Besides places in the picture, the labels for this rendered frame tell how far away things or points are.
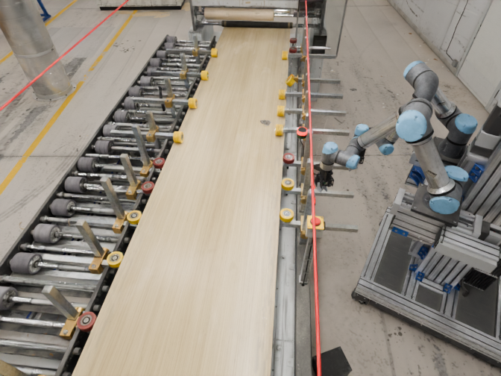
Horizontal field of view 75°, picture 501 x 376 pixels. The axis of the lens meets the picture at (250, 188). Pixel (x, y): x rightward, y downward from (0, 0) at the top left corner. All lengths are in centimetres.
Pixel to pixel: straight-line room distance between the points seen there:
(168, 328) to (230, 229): 59
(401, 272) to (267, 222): 121
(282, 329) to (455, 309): 127
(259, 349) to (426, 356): 146
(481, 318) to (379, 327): 63
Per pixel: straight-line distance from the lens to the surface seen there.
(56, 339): 194
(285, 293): 192
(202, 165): 218
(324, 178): 186
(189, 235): 181
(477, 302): 279
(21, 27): 507
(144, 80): 341
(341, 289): 271
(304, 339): 175
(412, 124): 150
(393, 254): 274
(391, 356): 261
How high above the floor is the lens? 234
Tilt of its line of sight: 46 degrees down
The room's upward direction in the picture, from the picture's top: 1 degrees counter-clockwise
